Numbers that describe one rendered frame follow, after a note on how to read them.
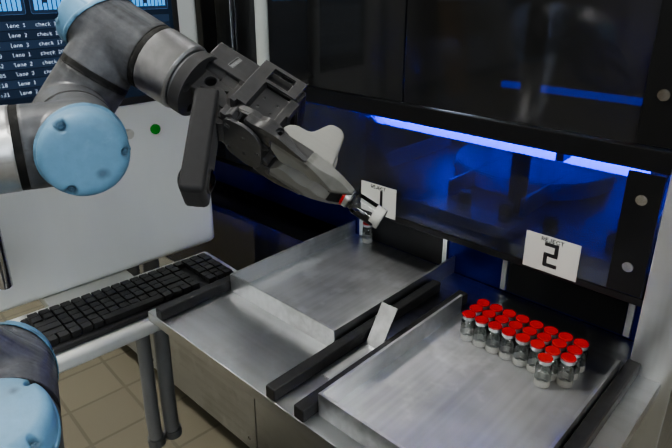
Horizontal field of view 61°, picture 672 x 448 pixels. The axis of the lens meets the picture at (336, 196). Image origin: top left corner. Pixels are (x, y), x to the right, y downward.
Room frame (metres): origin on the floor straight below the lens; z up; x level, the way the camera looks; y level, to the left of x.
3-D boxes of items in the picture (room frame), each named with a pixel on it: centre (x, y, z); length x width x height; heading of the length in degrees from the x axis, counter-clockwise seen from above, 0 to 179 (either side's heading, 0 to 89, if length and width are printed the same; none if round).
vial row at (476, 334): (0.71, -0.26, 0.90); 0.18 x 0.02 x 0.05; 46
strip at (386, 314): (0.72, -0.04, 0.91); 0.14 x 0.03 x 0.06; 138
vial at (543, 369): (0.66, -0.29, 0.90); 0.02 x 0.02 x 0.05
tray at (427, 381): (0.63, -0.19, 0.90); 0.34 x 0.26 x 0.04; 136
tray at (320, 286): (0.95, -0.02, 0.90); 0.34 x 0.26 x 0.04; 137
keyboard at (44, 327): (1.00, 0.40, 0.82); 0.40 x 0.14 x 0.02; 133
